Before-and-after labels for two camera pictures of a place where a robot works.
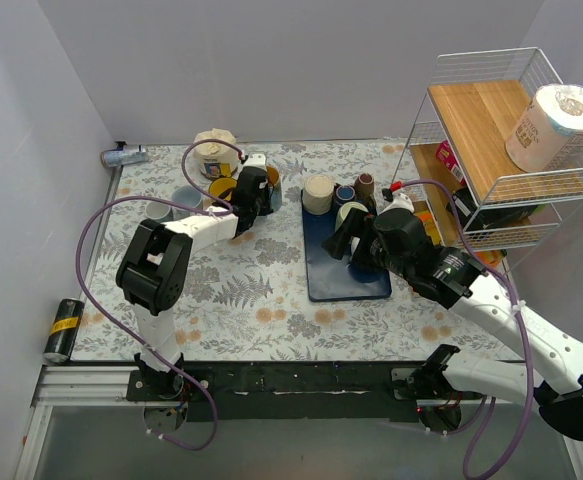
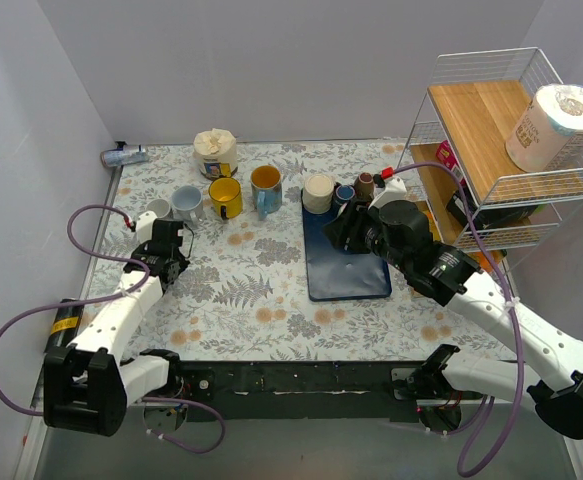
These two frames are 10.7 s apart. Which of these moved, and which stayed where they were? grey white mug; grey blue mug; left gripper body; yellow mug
Moved: left gripper body
Stayed: grey white mug; yellow mug; grey blue mug
